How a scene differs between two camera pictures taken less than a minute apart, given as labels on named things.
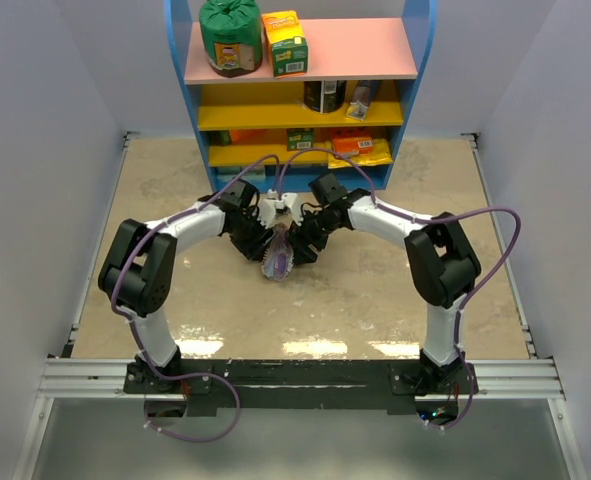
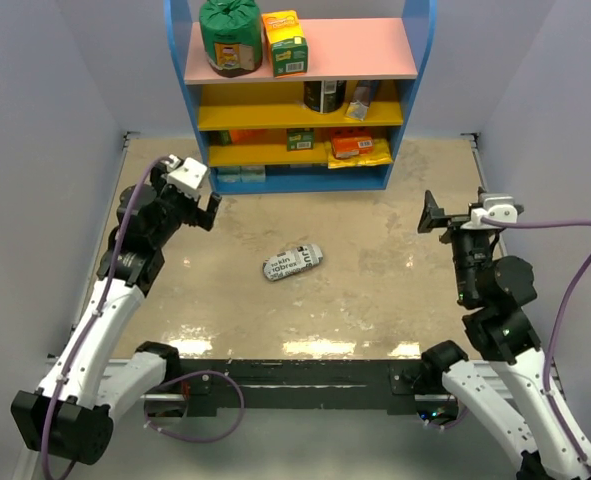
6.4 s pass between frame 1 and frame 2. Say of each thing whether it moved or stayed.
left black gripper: moved
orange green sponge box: stayed
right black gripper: moved
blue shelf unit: stayed
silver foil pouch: stayed
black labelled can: stayed
